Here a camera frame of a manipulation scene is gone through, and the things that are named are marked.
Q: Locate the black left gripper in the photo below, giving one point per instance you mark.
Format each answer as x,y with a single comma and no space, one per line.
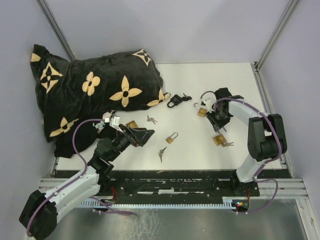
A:
136,136

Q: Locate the long shackle padlock keys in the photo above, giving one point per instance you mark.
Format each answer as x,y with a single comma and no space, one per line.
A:
227,144

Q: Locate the small brass padlock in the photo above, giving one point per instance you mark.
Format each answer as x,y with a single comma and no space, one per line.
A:
201,109
171,138

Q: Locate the black floral plush pillow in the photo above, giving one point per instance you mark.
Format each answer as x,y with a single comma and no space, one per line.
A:
68,91

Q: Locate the light blue cable duct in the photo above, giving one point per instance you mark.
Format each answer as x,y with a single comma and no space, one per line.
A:
177,201

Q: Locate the left aluminium frame post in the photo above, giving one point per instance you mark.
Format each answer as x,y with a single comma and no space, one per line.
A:
48,14

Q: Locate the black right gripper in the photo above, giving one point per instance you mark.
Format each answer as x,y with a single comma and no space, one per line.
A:
217,125

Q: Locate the black floral garment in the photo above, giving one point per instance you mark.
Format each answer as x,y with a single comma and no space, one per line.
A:
85,136

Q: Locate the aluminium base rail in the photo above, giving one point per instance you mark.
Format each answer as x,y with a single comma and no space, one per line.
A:
287,188

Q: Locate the large brass padlock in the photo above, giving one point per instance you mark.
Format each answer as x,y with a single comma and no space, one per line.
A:
132,124

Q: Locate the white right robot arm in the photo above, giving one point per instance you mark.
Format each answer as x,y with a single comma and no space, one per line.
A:
266,138

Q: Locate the small padlock keys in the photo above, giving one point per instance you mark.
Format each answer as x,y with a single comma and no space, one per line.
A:
160,154

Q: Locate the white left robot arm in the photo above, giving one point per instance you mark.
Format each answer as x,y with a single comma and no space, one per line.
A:
44,210

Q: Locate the small brass padlock top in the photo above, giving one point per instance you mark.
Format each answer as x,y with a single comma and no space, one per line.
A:
201,109

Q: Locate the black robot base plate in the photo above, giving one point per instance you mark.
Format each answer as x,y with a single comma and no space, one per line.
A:
215,183

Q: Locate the aluminium frame post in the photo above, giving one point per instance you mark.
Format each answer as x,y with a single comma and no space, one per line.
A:
48,14
277,32

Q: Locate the black padlock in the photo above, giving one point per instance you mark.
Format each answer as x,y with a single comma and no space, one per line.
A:
174,101

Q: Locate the black padlock keys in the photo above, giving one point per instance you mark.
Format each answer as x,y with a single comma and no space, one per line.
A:
186,98

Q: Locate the large padlock keys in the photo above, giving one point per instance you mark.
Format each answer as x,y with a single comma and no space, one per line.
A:
151,119

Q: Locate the right aluminium frame post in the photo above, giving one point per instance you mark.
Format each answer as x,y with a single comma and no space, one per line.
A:
277,32

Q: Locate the brass padlock long shackle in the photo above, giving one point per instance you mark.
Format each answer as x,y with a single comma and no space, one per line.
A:
219,138

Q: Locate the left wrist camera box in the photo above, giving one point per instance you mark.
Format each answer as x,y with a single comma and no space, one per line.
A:
113,121

